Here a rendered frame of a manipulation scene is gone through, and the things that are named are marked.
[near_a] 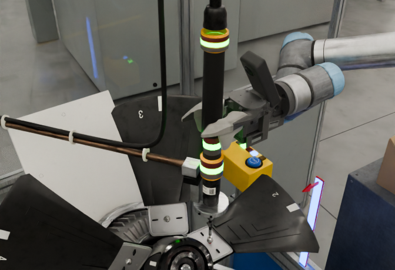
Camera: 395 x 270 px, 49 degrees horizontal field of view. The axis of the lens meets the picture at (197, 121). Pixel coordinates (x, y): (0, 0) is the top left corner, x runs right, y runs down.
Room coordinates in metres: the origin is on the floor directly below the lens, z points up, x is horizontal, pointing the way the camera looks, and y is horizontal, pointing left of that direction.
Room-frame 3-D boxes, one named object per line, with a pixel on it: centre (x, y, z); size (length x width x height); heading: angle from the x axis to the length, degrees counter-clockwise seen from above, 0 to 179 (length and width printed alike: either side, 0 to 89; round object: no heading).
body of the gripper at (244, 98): (0.69, -0.11, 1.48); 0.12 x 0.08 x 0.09; 125
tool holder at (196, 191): (0.63, -0.02, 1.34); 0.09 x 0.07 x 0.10; 71
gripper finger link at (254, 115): (0.64, -0.08, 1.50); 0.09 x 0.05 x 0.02; 138
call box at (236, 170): (1.08, -0.15, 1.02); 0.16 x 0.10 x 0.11; 36
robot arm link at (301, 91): (0.74, -0.18, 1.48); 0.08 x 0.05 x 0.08; 35
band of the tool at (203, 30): (0.63, -0.03, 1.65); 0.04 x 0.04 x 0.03
